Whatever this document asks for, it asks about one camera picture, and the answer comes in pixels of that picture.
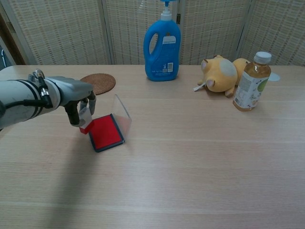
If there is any brown wooden door frame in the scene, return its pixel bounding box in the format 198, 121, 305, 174
0, 11, 27, 66

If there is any yellow plush toy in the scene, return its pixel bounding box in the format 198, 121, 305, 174
193, 54, 251, 98

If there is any tea bottle white cap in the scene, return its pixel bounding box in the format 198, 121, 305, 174
233, 51, 272, 112

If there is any red ink pad clear lid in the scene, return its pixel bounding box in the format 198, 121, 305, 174
88, 94, 132, 153

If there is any woven folding screen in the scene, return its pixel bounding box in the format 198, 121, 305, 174
0, 0, 305, 66

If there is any white and red stamp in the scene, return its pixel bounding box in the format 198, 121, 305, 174
78, 108, 94, 135

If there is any round woven rattan coaster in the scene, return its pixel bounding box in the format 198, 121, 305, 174
80, 73, 116, 95

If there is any blue detergent pump bottle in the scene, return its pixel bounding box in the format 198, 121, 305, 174
143, 0, 182, 82

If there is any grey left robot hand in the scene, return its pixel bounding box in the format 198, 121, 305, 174
49, 75, 97, 127

